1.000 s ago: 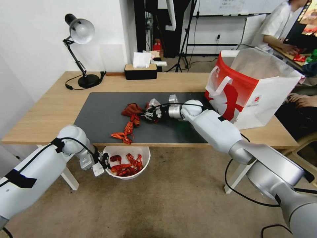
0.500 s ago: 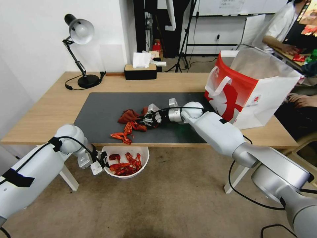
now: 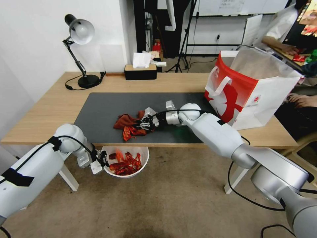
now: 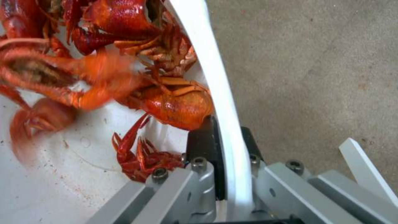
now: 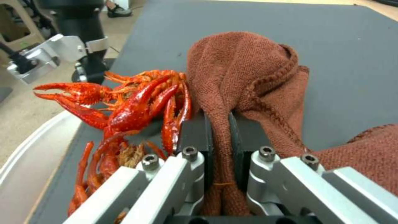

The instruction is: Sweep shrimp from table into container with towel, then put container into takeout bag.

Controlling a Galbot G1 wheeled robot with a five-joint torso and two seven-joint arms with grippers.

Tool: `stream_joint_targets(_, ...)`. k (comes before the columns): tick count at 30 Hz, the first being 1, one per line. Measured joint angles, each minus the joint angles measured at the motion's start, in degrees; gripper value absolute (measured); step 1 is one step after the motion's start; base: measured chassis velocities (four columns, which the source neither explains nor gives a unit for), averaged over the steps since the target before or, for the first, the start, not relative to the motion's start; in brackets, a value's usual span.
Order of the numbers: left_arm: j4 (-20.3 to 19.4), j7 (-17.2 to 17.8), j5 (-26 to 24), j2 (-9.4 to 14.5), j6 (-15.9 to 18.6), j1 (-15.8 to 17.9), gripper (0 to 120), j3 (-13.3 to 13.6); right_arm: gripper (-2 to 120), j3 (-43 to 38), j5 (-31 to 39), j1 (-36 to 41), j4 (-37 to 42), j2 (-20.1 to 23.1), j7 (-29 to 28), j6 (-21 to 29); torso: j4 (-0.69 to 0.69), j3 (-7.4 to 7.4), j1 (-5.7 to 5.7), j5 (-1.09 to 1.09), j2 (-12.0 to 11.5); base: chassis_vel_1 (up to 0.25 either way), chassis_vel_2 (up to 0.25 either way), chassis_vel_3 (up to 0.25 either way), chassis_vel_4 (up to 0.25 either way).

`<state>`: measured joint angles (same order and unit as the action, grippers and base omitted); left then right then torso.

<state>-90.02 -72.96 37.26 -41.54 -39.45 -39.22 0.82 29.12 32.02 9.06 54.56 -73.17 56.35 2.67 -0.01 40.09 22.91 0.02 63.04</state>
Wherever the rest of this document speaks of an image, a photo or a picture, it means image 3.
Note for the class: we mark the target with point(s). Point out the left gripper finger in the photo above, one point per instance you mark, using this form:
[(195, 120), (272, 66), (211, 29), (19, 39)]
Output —
[(106, 155), (106, 163)]

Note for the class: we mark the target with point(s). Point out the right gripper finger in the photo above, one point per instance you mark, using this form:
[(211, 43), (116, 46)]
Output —
[(144, 121), (146, 128)]

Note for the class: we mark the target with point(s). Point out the dark red towel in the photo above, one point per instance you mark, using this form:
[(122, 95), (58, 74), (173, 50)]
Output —
[(123, 121)]

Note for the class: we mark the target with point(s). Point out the white round paper container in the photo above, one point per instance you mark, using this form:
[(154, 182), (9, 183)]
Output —
[(143, 156)]

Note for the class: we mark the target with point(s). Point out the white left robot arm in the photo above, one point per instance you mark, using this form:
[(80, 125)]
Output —
[(37, 158)]

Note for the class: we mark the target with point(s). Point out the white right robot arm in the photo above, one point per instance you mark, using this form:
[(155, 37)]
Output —
[(223, 138)]

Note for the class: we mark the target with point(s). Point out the red and white takeout bag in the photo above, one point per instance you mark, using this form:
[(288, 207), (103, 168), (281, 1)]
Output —
[(260, 99)]

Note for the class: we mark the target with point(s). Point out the black desk mat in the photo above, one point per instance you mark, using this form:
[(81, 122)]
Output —
[(109, 109)]

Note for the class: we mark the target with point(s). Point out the black tissue box wooden lid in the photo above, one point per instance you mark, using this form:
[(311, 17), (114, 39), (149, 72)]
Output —
[(140, 73)]

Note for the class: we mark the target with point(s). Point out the white flat boxes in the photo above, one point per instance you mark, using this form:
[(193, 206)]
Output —
[(158, 62)]

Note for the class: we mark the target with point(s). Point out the white tissue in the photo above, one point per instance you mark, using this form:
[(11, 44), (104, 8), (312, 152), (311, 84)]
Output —
[(141, 59)]

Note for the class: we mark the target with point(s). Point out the wooden table with white legs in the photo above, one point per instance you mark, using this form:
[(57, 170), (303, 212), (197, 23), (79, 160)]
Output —
[(49, 106)]

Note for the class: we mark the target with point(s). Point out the red box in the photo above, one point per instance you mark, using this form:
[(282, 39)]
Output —
[(156, 45)]

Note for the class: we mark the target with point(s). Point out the black tripod stand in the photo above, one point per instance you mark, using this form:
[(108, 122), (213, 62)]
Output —
[(184, 37)]

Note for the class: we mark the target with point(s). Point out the black and white desk lamp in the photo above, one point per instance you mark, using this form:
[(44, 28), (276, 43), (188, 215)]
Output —
[(81, 31)]

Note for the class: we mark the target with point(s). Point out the white foam board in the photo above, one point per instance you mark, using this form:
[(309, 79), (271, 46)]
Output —
[(253, 29)]

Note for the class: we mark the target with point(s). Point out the person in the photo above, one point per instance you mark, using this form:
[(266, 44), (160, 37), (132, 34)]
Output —
[(294, 124), (279, 22)]

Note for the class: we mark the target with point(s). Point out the white whiteboard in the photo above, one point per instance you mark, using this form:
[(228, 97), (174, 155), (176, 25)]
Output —
[(237, 7)]

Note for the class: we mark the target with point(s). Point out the beige plastic chair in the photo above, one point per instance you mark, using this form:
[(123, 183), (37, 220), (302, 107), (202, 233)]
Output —
[(302, 146)]

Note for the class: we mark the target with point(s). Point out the dark screen with pictures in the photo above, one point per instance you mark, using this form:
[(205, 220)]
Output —
[(303, 22)]

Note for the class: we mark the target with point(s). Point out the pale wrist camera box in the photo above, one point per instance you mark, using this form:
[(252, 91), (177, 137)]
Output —
[(150, 112), (97, 168)]

